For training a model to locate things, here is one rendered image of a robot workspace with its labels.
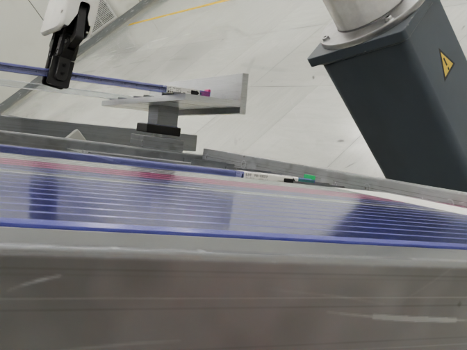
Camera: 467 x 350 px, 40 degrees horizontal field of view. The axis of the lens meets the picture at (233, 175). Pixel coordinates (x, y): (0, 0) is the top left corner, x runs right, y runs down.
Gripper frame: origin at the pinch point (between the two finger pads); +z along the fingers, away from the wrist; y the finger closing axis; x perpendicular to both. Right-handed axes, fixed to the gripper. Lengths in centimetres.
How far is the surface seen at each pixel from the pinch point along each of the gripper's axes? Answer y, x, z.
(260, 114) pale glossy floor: -159, 143, -36
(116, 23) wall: -704, 260, -199
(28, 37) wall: -713, 160, -146
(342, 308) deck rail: 80, -14, 17
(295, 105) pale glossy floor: -139, 147, -41
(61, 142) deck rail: 13.2, -1.3, 10.4
